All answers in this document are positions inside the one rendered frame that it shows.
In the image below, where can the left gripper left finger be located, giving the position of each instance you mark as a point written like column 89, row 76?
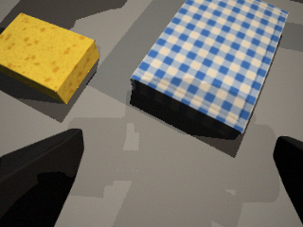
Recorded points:
column 35, row 180

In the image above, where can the yellow sponge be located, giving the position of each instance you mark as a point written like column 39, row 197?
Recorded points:
column 48, row 58

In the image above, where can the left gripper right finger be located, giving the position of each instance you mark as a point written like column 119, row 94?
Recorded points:
column 288, row 156

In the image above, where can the blue and white checkered towel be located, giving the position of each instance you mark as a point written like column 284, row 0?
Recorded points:
column 210, row 61

